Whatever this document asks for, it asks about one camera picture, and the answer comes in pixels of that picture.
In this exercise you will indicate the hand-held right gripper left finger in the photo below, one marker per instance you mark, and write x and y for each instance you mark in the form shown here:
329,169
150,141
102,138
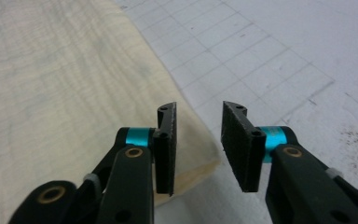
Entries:
164,155

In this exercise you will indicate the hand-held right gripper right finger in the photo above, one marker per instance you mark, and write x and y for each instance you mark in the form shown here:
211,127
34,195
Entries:
244,149

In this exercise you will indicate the white grid mat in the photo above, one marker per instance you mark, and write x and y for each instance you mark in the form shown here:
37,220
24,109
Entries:
276,62

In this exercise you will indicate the cream printed cloth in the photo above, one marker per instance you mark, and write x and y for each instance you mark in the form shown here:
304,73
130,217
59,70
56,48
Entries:
59,93

